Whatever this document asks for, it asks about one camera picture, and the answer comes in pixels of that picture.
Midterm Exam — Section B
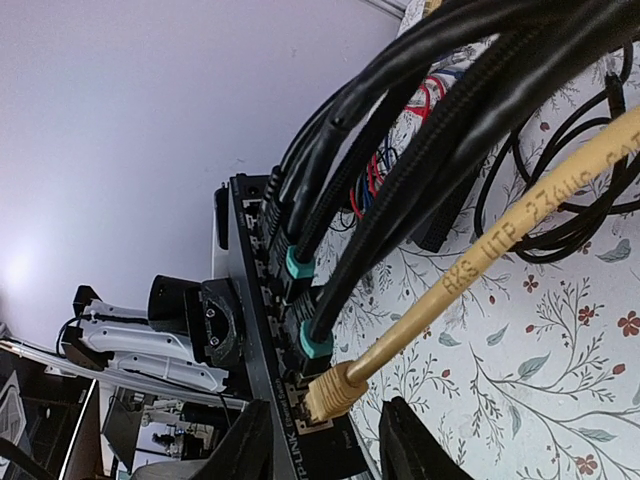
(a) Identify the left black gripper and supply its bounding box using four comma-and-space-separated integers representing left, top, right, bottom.
184, 278, 244, 368

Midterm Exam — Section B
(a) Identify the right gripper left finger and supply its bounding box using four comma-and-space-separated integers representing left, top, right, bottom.
190, 399, 274, 480

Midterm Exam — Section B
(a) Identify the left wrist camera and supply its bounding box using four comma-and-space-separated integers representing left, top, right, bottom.
147, 275, 200, 336

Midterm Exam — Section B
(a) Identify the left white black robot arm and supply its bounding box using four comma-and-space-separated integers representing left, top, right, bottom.
56, 275, 251, 399

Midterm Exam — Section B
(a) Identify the black cable tangle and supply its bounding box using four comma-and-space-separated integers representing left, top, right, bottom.
259, 0, 640, 346

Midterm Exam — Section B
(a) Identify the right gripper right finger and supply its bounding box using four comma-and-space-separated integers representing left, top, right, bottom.
379, 397, 472, 480

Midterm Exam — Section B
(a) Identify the white floral table mat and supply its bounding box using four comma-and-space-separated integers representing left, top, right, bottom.
334, 51, 639, 479

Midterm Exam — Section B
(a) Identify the black network switch box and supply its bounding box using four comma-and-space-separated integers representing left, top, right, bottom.
227, 173, 380, 479

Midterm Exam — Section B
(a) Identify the red and blue wire bundle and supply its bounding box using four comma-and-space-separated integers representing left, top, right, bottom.
332, 49, 476, 234

